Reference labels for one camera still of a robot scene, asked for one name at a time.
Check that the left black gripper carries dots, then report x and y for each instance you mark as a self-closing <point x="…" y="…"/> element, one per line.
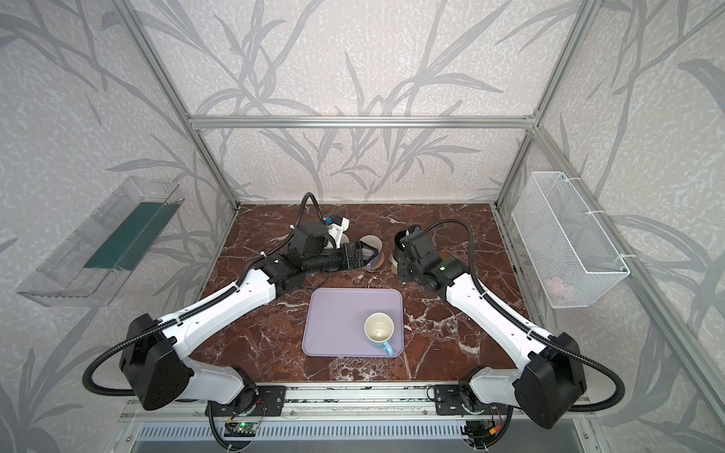
<point x="351" y="255"/>

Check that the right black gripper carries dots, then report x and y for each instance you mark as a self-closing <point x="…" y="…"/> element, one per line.
<point x="404" y="266"/>

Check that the white mug lilac handle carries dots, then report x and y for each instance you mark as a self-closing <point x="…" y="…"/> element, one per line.
<point x="372" y="247"/>

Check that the white mug blue handle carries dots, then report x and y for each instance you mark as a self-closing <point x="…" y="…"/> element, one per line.
<point x="379" y="329"/>

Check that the black mug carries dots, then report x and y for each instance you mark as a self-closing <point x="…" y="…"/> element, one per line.
<point x="398" y="247"/>

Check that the cork flower coaster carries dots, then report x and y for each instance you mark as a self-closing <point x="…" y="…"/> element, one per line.
<point x="393" y="265"/>

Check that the brown rattan round coaster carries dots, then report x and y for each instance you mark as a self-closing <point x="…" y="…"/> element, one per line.
<point x="376" y="263"/>

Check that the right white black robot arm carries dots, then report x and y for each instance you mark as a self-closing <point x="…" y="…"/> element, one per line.
<point x="548" y="376"/>

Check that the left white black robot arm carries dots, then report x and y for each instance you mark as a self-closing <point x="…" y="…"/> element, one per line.
<point x="154" y="363"/>

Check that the lilac plastic tray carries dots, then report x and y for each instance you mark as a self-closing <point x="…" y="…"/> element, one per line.
<point x="335" y="322"/>

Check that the pink object in basket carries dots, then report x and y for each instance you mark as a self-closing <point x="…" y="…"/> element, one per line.
<point x="557" y="288"/>

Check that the small green-lit circuit board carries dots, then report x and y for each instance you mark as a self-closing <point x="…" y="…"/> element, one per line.
<point x="241" y="429"/>

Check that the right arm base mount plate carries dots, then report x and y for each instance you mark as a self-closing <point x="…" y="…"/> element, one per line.
<point x="449" y="400"/>

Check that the aluminium front rail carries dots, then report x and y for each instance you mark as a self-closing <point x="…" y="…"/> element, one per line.
<point x="321" y="401"/>

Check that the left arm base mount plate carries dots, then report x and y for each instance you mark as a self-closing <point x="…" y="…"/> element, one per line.
<point x="265" y="400"/>

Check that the white wire mesh basket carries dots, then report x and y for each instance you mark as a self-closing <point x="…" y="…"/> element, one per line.
<point x="564" y="238"/>

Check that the clear plastic wall bin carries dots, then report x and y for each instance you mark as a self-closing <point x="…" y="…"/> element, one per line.
<point x="92" y="265"/>

